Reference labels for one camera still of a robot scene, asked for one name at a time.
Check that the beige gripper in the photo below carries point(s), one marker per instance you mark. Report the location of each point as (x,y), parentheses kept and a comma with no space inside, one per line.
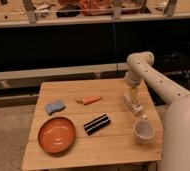
(133,93)

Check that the white bottle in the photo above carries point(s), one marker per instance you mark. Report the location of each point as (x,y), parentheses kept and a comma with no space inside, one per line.
(135,107)

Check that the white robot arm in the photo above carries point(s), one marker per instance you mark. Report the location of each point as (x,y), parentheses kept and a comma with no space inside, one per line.
(176,139)

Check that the white cup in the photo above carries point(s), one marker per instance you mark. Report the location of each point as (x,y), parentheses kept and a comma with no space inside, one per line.
(143,131)

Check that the orange toy carrot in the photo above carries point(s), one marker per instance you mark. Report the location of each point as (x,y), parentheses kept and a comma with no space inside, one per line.
(88,100)

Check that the black white striped block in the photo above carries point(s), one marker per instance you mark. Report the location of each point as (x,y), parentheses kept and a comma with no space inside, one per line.
(97,124)

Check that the wooden table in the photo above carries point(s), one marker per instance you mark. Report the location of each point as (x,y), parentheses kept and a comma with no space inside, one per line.
(113,144)

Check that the blue sponge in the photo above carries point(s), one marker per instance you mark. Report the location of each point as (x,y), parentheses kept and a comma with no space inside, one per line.
(53,107)

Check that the orange plate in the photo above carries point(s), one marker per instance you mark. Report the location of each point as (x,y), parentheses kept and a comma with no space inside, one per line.
(56,135)

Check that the cluttered background shelf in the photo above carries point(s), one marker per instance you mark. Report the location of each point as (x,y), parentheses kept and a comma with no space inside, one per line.
(24,13)

